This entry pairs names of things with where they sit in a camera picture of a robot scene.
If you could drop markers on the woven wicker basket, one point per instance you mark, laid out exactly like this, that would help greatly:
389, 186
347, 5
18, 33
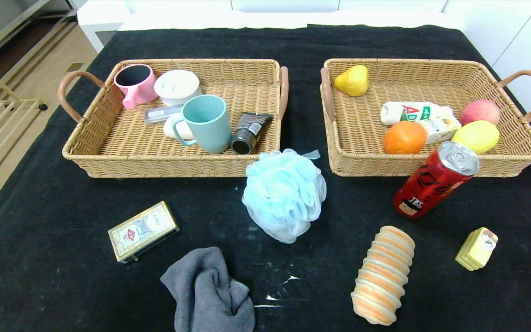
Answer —
247, 92
431, 83

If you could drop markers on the white yellow snack carton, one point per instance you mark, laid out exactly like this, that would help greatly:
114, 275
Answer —
440, 129

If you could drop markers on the orange fruit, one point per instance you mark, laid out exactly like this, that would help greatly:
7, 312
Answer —
404, 137

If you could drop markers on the white round ceramic jar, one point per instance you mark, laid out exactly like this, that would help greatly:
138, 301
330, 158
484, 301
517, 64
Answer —
178, 85

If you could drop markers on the teal mug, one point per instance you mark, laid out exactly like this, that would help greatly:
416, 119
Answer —
210, 129

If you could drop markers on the black cosmetic tube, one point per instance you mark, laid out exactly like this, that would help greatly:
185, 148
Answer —
251, 127

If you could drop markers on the small yellow drink carton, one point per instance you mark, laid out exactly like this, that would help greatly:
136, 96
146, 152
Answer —
475, 249

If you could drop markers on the black tablecloth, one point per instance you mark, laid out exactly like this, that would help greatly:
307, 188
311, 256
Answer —
265, 41

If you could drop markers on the clear small labelled case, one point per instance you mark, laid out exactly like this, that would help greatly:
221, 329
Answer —
157, 114

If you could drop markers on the red soda can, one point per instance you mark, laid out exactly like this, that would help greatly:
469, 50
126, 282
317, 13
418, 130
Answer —
431, 184

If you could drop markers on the gold printed card box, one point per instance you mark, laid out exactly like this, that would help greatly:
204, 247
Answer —
141, 230

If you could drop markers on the red peach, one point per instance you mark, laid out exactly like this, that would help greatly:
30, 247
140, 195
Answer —
480, 110

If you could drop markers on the grey cloth towel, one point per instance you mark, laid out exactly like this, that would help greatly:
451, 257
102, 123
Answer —
210, 295

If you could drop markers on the light blue bath loofah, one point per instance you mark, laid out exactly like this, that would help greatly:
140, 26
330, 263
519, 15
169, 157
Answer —
284, 193

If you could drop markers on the yellow pear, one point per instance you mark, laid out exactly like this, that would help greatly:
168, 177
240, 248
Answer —
353, 82

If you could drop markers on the yellow lemon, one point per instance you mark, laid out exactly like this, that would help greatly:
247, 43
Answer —
475, 136

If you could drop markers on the pink plastic cup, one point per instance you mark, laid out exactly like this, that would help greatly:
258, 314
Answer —
143, 90

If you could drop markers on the white AD drink bottle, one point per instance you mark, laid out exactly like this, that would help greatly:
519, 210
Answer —
408, 112

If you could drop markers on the striped bread loaf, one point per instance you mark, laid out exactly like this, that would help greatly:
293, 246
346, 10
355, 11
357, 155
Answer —
385, 272

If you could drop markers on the white side bench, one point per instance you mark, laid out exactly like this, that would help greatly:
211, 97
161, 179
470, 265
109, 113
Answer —
99, 18

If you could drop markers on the white soap bar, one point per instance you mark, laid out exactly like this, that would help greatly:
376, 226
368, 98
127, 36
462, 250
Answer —
169, 127

